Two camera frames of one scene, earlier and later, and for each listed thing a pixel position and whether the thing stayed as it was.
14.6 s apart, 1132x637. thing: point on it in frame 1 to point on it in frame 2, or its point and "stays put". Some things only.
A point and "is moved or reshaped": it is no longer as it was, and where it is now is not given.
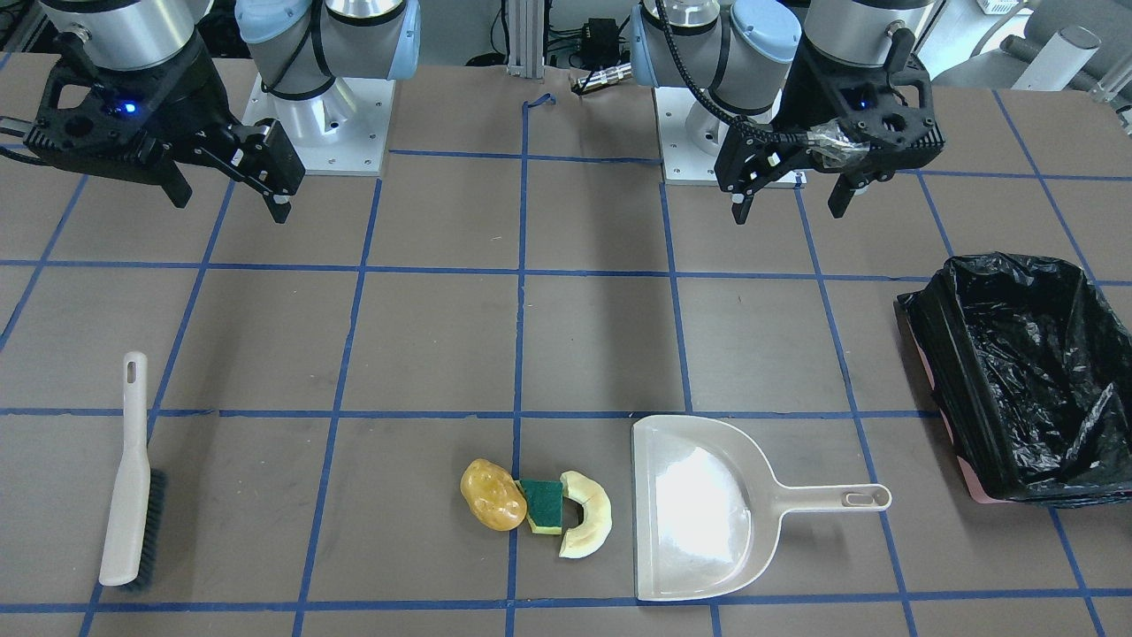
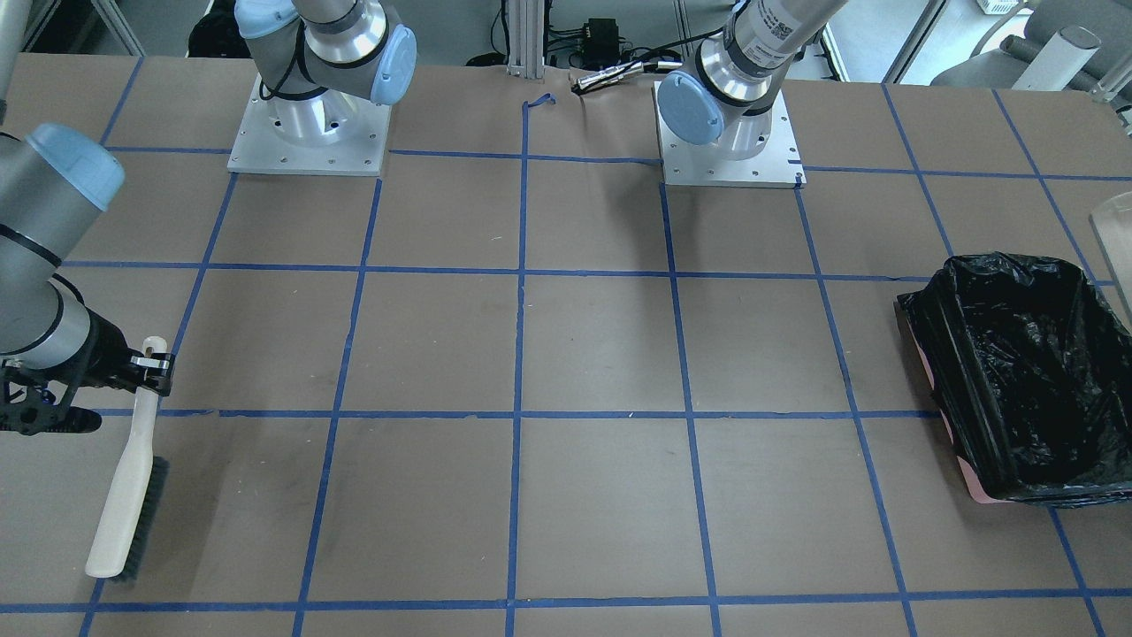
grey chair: [1068, 45] stays put
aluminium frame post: [525, 19] stays put
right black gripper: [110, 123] to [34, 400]
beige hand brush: [138, 507] is moved or reshaped
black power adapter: [600, 42] stays put
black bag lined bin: [1029, 367] stays put
